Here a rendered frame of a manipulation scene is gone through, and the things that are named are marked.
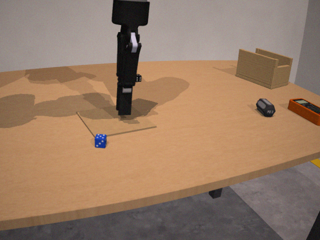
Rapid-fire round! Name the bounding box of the black die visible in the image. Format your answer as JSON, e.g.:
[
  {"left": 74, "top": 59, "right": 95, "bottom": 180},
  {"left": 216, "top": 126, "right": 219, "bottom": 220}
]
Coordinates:
[{"left": 135, "top": 74, "right": 142, "bottom": 82}]

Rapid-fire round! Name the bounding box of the tan wooden open box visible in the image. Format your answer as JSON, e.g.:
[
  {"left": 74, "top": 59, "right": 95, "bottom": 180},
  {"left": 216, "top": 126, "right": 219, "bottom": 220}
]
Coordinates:
[{"left": 237, "top": 48, "right": 293, "bottom": 89}]

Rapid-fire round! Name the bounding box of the blue die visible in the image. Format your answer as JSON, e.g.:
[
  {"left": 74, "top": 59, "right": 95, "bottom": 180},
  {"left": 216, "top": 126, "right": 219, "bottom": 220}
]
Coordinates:
[{"left": 94, "top": 134, "right": 107, "bottom": 148}]

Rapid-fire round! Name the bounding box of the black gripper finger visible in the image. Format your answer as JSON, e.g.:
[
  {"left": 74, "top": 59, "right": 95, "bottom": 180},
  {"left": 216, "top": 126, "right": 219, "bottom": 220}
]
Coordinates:
[
  {"left": 117, "top": 32, "right": 142, "bottom": 116},
  {"left": 116, "top": 32, "right": 123, "bottom": 111}
]

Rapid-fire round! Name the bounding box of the orange pocket multimeter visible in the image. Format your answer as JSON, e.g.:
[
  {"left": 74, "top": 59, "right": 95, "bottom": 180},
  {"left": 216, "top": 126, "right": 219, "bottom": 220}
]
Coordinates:
[{"left": 288, "top": 98, "right": 320, "bottom": 126}]

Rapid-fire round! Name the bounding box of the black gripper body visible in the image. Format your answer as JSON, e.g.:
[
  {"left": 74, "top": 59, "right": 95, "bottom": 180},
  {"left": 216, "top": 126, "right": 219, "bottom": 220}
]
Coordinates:
[{"left": 111, "top": 0, "right": 150, "bottom": 51}]

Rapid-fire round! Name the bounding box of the thin tan flat mat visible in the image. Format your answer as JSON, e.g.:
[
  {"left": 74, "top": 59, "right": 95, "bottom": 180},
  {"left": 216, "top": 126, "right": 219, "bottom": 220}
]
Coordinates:
[{"left": 76, "top": 105, "right": 157, "bottom": 138}]

